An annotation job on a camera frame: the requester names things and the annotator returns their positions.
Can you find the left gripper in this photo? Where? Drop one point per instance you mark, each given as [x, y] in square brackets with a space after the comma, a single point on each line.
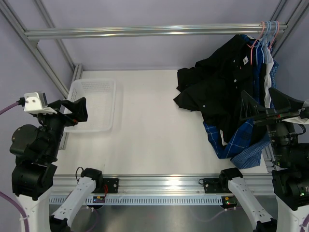
[77, 108]

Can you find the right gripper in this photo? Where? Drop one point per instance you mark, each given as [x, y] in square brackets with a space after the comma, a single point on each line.
[286, 107]

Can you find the blue plaid shirt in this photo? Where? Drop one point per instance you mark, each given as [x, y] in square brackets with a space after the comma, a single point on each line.
[241, 137]

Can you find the black shirt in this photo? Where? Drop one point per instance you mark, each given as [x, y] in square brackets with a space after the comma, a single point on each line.
[213, 86]

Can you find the pink wire hanger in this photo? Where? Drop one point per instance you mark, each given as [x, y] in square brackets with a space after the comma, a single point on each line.
[256, 40]

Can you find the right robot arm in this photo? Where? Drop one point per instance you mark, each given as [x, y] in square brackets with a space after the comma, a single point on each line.
[291, 180]

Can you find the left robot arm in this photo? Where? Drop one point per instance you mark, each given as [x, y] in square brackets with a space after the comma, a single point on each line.
[36, 150]

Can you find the light blue checked shirt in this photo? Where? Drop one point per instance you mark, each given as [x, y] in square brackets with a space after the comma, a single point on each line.
[250, 157]

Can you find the pink hanger at right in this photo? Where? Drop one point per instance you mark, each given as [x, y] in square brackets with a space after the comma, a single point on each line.
[276, 32]

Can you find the white plastic basket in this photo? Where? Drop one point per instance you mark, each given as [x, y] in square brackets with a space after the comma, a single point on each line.
[100, 97]

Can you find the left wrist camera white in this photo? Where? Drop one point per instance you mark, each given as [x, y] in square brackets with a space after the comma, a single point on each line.
[36, 103]

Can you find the aluminium front rail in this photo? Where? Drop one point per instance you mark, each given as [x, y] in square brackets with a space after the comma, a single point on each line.
[183, 184]

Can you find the grey slotted cable duct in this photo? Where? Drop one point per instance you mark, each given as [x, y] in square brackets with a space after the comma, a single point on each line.
[114, 199]

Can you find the aluminium hanging rail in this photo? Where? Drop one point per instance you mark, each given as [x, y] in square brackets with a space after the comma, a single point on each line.
[139, 31]

